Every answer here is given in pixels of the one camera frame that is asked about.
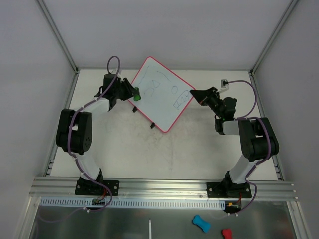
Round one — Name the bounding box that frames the green whiteboard eraser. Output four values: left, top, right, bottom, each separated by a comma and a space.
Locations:
133, 87, 141, 102

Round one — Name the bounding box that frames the pink framed whiteboard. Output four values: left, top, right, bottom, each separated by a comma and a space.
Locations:
129, 56, 195, 133

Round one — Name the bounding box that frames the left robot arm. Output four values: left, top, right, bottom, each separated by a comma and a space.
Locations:
56, 73, 141, 195

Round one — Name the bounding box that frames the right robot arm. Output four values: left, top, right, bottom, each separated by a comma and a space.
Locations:
190, 87, 279, 198

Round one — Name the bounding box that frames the blue eraser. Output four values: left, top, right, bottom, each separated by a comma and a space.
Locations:
192, 215, 211, 233

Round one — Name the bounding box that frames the red eraser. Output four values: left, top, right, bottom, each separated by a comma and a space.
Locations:
222, 229, 233, 239

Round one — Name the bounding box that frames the white marker pen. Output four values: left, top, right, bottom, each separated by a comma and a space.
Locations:
149, 219, 152, 239

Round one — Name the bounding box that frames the whiteboard wire stand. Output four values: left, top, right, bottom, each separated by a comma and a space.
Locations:
132, 106, 156, 129

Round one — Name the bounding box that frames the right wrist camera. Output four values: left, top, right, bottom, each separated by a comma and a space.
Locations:
217, 79, 229, 94

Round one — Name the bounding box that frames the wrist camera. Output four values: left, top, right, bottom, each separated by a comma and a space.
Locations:
110, 68, 122, 79
217, 79, 229, 94

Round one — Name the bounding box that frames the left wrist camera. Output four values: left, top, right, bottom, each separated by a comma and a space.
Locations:
110, 68, 122, 79

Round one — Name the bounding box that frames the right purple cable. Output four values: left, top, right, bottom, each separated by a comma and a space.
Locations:
225, 80, 272, 217

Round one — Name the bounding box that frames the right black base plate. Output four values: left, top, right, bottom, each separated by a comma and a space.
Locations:
206, 182, 252, 199

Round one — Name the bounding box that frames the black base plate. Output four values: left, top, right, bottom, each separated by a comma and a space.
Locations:
75, 178, 119, 196
206, 182, 252, 199

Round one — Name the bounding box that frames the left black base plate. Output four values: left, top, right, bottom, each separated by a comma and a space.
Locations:
75, 178, 119, 196

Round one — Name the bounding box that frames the slotted white cable duct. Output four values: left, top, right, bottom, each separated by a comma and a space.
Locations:
39, 197, 226, 211

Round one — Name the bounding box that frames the left aluminium frame post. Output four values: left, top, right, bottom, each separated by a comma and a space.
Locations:
35, 0, 78, 73

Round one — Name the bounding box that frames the aluminium frame post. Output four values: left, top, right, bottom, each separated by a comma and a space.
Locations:
35, 0, 78, 73
249, 0, 300, 76

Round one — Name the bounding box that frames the aluminium mounting rail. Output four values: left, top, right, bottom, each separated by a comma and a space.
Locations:
29, 177, 299, 201

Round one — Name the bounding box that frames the right aluminium frame post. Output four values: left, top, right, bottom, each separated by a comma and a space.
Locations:
249, 0, 300, 76

